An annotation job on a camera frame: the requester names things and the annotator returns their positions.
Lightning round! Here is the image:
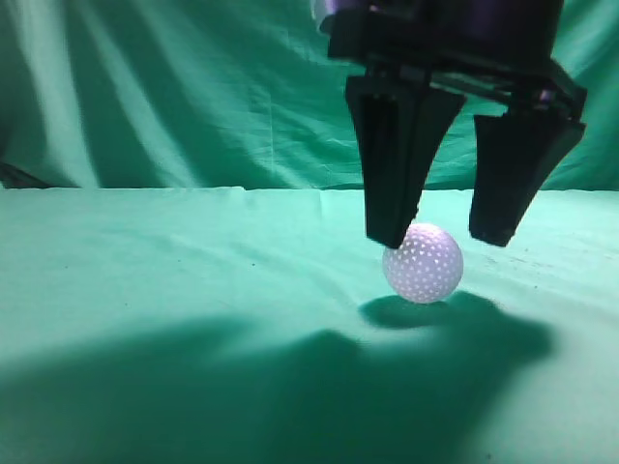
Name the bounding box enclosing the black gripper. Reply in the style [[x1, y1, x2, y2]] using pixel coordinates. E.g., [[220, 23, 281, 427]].
[[327, 1, 587, 249]]

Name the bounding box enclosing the white dimpled golf ball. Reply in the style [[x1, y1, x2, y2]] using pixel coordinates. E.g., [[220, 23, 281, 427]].
[[382, 222, 463, 304]]

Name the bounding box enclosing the green table cloth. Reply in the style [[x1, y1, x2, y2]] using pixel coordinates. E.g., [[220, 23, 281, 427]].
[[1, 188, 618, 463]]

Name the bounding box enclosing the green backdrop curtain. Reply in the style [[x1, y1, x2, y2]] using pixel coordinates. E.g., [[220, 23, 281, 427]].
[[0, 0, 619, 192]]

